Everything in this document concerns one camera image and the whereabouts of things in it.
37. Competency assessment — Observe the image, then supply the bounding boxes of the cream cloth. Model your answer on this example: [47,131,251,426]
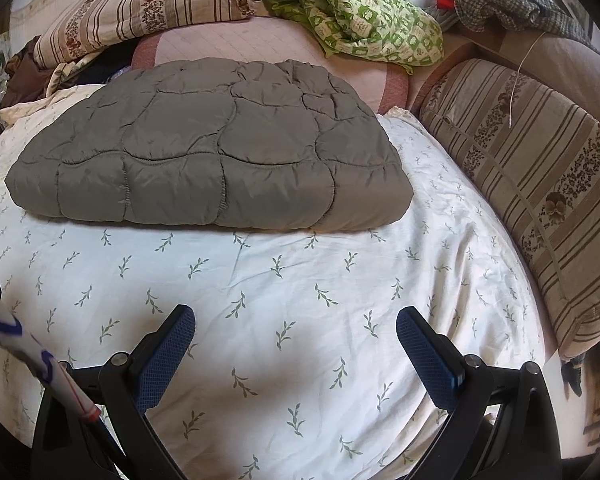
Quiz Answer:
[0,62,106,126]

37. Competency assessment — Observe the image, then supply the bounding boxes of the grey quilted jacket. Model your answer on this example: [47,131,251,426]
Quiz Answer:
[4,58,415,235]

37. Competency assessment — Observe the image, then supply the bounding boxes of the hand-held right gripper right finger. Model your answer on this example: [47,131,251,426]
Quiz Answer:
[396,306,563,480]

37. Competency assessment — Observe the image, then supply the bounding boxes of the pink quilted mattress pad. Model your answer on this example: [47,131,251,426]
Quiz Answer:
[130,14,413,116]

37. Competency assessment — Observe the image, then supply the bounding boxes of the grey ribbed cloth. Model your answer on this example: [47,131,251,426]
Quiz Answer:
[424,5,462,32]

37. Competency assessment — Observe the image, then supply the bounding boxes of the checked cloth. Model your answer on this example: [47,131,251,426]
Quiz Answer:
[450,0,593,46]

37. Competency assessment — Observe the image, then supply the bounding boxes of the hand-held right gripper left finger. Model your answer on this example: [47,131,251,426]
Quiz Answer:
[30,304,197,480]

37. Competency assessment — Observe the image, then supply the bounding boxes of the striped floral pillow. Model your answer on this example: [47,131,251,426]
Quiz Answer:
[32,0,267,70]

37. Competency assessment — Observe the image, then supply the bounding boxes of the large striped floral cushion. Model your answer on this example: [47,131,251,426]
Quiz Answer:
[417,57,600,361]

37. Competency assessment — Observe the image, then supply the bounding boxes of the brown cloth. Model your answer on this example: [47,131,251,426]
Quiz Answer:
[0,40,56,108]

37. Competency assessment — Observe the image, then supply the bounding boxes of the white cable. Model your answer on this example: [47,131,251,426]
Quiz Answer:
[507,30,551,128]

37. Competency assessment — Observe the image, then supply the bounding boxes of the brown upholstered bed frame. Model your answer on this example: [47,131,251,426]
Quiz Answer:
[460,27,600,126]

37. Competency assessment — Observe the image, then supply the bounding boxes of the dark clothes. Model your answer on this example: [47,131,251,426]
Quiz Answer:
[65,42,136,86]

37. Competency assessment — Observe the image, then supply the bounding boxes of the green patterned blanket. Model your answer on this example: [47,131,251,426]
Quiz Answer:
[265,0,446,75]

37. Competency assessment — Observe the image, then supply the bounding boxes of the white leaf-print bed sheet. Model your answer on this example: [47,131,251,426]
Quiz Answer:
[0,85,576,480]

